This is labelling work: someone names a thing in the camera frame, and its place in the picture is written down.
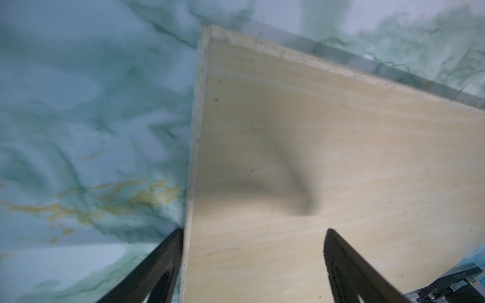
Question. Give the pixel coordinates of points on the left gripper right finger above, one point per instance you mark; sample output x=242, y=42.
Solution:
x=351, y=277

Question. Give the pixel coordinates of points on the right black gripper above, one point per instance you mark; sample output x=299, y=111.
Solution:
x=461, y=284

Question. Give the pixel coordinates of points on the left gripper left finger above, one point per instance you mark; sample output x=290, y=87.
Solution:
x=155, y=278

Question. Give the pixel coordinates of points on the plywood board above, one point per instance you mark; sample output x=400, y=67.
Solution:
x=286, y=146

